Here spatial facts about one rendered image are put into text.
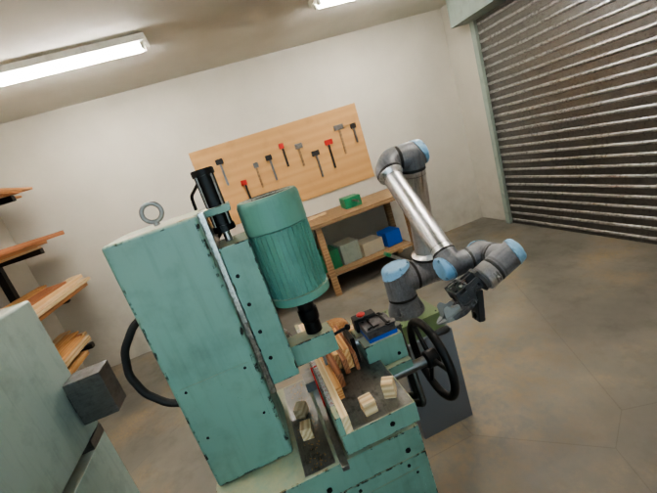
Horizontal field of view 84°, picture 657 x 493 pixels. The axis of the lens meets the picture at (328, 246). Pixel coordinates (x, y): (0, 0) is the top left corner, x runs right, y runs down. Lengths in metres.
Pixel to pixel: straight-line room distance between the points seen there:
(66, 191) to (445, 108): 4.45
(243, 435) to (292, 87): 3.92
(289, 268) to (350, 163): 3.68
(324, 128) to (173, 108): 1.65
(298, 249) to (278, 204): 0.13
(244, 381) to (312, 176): 3.61
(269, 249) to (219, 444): 0.54
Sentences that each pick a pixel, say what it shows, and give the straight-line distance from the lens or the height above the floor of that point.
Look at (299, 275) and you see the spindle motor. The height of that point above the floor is 1.28.
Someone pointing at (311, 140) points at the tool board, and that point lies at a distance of 4.47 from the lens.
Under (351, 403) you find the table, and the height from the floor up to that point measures 0.90.
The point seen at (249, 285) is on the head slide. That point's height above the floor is 1.30.
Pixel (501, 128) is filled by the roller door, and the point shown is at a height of 1.16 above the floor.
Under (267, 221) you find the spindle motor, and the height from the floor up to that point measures 1.45.
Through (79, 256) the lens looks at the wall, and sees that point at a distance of 4.69.
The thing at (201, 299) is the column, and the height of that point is 1.32.
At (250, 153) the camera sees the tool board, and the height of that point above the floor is 1.76.
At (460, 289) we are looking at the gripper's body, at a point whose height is 1.02.
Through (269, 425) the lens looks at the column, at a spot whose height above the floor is 0.92.
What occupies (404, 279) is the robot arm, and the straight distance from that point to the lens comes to 1.85.
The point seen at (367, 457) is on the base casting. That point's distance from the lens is 1.14.
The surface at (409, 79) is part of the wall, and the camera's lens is 5.05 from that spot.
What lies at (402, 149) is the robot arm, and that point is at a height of 1.47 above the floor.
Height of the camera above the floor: 1.58
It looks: 15 degrees down
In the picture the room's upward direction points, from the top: 18 degrees counter-clockwise
